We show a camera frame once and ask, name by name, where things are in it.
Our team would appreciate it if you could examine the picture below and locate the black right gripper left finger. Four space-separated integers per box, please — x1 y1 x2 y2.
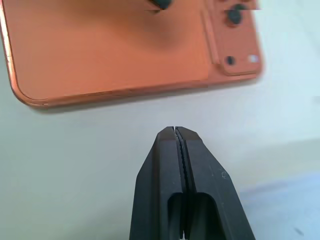
129 126 186 240

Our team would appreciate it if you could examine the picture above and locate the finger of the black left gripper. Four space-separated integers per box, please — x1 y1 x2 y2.
147 0 174 12

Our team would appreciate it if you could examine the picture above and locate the orange smartphone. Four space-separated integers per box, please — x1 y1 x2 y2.
0 0 265 109

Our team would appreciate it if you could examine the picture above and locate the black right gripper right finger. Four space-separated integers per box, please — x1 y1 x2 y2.
175 126 256 240

